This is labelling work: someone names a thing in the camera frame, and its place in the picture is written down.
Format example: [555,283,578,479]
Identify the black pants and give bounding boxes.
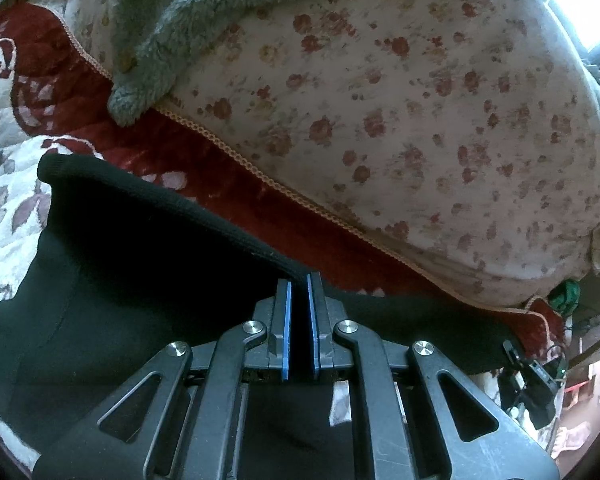
[0,152,520,480]

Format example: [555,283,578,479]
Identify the teal green cloth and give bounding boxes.
[550,280,581,317]

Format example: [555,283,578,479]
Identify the cream flowered quilt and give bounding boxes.
[30,0,600,308]

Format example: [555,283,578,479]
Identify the red white floral blanket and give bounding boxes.
[0,0,571,466]

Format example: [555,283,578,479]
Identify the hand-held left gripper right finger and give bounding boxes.
[306,272,561,480]

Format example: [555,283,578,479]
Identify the grey fleece garment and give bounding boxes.
[107,0,531,128]

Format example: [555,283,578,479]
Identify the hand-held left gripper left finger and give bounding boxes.
[32,280,293,480]

